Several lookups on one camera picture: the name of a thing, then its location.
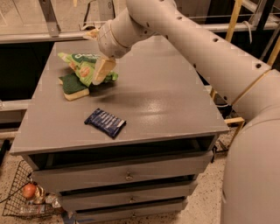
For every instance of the yellow wooden frame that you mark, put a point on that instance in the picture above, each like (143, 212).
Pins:
(252, 88)

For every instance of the bottom grey drawer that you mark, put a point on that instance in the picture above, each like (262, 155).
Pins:
(132, 211)

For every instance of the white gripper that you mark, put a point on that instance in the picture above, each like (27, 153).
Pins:
(105, 41)

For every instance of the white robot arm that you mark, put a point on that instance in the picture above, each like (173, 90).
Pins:
(251, 184)

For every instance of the metal bracket left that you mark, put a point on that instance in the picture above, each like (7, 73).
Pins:
(50, 18)

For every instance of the black wire basket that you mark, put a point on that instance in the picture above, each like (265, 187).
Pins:
(15, 198)

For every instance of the clear plastic bottle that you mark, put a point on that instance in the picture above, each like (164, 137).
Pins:
(32, 209)

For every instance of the top grey drawer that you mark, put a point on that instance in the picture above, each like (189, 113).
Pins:
(136, 170)

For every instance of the grey drawer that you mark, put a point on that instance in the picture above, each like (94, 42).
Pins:
(132, 211)
(136, 170)
(128, 195)

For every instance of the green rice chip bag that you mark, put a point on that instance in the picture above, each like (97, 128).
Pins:
(83, 64)

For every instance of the grey drawer cabinet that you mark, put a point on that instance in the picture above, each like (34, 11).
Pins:
(133, 147)

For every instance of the middle grey drawer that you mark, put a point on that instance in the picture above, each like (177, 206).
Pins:
(128, 195)

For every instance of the red apple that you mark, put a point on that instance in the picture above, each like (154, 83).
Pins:
(29, 190)

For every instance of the grey metal rail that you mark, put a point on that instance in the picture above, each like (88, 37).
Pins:
(78, 35)

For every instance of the green and yellow sponge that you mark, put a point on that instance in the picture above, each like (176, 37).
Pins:
(72, 87)

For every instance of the blue snack bar wrapper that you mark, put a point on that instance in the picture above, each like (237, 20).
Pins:
(105, 122)

